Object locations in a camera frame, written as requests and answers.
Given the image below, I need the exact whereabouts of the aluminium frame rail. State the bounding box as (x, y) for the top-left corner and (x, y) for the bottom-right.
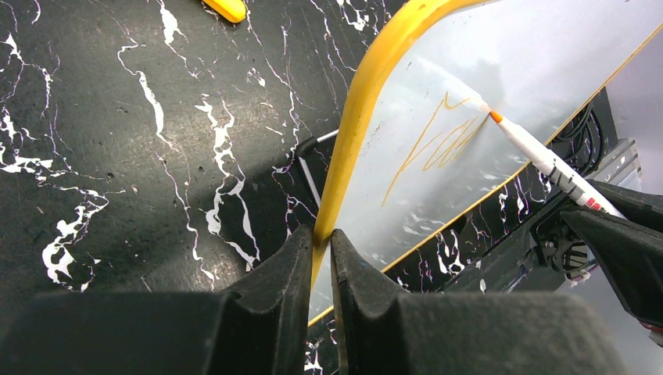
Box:
(592, 138), (642, 191)

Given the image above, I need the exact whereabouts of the yellow marker cap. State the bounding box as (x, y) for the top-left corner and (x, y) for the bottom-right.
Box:
(203, 0), (247, 23)

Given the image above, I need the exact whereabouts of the white orange marker pen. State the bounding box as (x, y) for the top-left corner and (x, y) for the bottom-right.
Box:
(489, 111), (625, 219)

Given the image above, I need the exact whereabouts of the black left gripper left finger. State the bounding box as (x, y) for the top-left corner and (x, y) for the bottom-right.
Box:
(1, 225), (312, 374)

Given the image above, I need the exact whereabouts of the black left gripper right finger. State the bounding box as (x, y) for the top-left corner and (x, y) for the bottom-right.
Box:
(330, 230), (627, 374)

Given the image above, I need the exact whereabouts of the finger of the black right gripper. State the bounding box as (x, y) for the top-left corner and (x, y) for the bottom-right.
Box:
(590, 180), (662, 233)
(561, 209), (662, 329)

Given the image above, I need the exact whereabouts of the yellow framed whiteboard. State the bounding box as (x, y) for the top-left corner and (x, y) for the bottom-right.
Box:
(309, 1), (662, 323)

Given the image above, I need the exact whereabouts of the black coiled cable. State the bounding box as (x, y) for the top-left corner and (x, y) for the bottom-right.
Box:
(549, 101), (607, 177)

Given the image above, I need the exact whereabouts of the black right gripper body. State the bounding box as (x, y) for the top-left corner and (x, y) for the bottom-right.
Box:
(533, 217), (596, 281)

